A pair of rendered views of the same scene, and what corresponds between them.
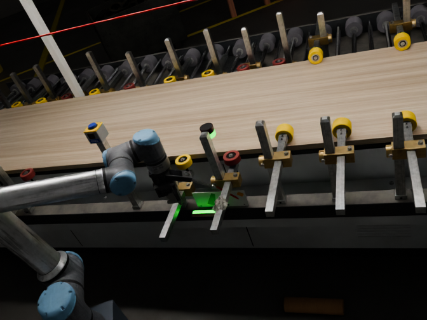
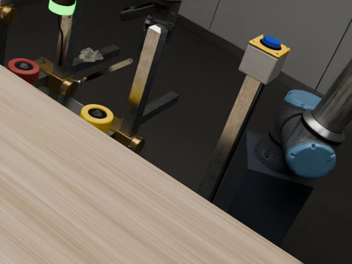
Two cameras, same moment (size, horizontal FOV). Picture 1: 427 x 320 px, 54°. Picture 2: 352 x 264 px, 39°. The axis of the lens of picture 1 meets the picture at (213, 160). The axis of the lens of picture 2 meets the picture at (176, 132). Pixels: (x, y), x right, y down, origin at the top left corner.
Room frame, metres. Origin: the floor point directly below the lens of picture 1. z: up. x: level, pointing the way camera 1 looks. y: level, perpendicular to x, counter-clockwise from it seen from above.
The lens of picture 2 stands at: (2.70, 0.24, 1.58)
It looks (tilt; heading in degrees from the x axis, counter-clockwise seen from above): 33 degrees down; 175
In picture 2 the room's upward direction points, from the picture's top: 20 degrees clockwise
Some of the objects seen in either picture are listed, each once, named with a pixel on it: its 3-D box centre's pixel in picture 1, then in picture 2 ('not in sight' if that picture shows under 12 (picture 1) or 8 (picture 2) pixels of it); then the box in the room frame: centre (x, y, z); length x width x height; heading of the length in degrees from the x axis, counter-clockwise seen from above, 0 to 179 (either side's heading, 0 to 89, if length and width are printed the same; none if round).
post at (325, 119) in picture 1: (332, 165); not in sight; (1.27, -0.45, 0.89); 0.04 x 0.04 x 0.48; 63
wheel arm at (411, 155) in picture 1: (412, 159); not in sight; (1.08, -0.68, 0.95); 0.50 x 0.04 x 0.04; 153
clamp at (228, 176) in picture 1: (226, 180); (53, 78); (1.49, -0.02, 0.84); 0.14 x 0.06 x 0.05; 63
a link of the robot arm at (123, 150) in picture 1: (121, 158); not in sight; (1.35, 0.32, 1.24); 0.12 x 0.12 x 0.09; 3
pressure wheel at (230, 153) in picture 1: (234, 163); (21, 83); (1.57, -0.08, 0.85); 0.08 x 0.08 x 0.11
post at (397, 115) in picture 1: (399, 164); not in sight; (1.15, -0.67, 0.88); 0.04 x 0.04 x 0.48; 63
